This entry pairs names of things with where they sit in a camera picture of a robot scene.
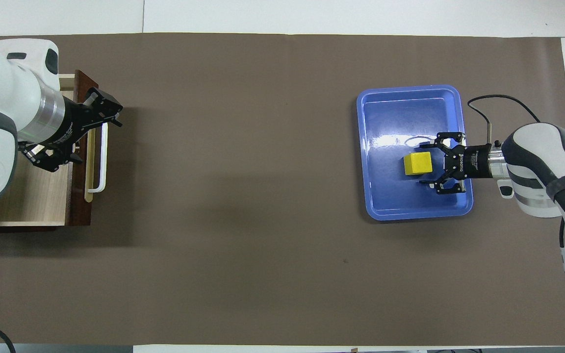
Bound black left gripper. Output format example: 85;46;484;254
20;87;124;173

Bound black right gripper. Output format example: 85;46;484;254
418;131;492;196

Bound yellow block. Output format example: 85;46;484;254
404;151;433;176

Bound white drawer handle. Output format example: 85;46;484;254
88;123;109;194

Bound wooden drawer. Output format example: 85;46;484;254
0;70;109;227

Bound blue plastic tray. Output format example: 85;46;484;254
356;84;474;221

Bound brown table mat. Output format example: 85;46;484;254
0;32;565;346

